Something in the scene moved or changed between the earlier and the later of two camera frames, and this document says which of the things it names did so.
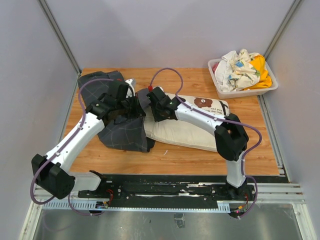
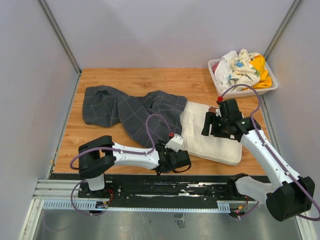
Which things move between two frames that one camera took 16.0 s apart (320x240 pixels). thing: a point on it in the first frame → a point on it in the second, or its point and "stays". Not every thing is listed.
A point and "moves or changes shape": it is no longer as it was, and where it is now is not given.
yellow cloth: (258, 62) stays
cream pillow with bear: (186, 133) moves or changes shape
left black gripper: (139, 112) → (161, 143)
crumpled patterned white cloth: (235, 72) stays
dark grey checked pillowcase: (132, 135) moves or changes shape
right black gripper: (157, 118) → (211, 118)
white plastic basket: (240, 94) stays
